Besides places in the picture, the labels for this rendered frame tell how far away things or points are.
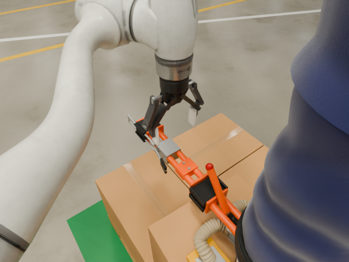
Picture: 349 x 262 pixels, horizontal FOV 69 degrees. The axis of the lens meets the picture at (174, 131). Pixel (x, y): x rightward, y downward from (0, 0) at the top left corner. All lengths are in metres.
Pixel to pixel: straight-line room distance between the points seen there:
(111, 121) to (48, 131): 2.34
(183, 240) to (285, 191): 0.55
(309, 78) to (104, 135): 2.35
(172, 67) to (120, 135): 1.97
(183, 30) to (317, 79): 0.33
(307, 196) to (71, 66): 0.38
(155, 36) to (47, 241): 1.75
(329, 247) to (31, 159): 0.39
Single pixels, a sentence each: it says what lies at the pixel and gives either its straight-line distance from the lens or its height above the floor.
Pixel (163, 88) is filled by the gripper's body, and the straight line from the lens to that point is 0.64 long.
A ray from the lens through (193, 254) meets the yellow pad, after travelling 0.84.
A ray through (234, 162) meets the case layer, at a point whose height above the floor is 0.54.
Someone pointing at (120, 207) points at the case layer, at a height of 0.54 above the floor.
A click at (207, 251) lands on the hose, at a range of 0.79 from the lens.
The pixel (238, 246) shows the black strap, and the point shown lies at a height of 1.20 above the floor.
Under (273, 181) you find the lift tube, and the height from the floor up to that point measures 1.45.
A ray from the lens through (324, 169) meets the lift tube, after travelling 0.33.
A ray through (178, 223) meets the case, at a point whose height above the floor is 0.94.
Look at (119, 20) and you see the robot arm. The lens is 0.58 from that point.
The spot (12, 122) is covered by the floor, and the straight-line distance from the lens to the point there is 3.07.
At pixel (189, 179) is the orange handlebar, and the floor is 1.08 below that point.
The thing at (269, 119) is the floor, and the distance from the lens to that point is 2.79.
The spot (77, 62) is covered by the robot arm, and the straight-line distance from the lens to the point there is 0.46.
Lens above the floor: 1.76
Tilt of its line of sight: 45 degrees down
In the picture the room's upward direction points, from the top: straight up
